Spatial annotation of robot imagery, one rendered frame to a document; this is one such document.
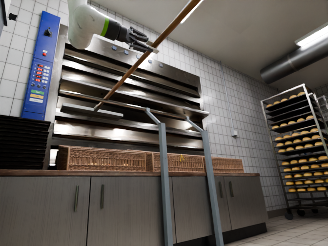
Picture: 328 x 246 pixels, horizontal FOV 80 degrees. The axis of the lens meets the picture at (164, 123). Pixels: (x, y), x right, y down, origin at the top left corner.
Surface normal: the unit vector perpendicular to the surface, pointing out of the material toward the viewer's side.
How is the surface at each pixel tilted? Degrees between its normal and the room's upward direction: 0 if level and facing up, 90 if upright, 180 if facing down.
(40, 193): 90
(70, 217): 90
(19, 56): 90
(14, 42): 90
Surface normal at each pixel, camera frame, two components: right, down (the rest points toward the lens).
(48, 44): 0.57, -0.32
